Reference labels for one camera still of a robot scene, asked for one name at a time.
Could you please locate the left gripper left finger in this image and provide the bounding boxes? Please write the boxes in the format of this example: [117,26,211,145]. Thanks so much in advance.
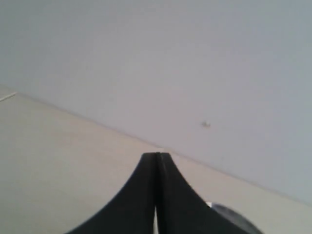
[68,153,157,234]

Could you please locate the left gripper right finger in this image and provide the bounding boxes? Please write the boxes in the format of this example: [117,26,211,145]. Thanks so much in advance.
[156,153,262,234]

